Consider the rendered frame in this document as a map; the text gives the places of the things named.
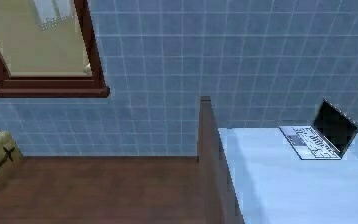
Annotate brown bed with pale sheet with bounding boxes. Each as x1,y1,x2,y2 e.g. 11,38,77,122
196,95,358,224

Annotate silver open laptop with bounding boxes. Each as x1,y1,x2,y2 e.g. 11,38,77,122
278,98,358,161

